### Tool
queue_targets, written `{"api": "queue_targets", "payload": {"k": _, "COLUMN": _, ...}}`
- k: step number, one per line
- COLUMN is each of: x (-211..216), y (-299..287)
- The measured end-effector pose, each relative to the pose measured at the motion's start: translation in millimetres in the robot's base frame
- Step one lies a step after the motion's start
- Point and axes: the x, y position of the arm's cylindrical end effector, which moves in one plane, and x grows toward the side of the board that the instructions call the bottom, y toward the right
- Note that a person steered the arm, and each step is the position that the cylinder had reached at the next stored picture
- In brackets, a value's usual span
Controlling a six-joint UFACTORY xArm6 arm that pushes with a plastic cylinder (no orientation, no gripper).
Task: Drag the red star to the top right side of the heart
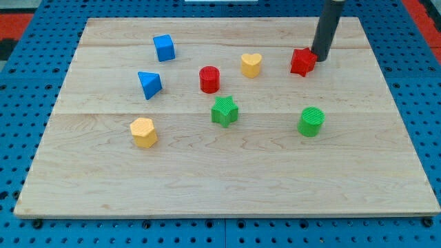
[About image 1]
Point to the green cylinder block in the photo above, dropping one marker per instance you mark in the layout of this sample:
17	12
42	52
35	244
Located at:
310	122

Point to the blue cube block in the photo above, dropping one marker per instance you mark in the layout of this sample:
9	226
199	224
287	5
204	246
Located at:
164	47

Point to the blue triangular prism block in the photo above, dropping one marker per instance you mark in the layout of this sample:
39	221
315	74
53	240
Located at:
151	83

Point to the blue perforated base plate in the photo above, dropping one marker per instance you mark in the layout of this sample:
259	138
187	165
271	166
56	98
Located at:
404	42

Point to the green star block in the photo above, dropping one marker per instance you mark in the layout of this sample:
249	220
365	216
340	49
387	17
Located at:
224	111

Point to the yellow hexagon block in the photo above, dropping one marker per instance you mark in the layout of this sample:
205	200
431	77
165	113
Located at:
144	132

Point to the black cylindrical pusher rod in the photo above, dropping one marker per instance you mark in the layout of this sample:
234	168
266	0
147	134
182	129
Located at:
326	28

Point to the yellow heart block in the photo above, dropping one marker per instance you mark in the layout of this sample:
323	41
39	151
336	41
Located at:
250	64

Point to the red cylinder block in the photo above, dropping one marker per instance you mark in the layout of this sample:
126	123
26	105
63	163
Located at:
209	79

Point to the light wooden board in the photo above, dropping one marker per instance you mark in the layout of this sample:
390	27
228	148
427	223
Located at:
361	164

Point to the red star block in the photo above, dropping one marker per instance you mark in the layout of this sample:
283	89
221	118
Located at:
302	61

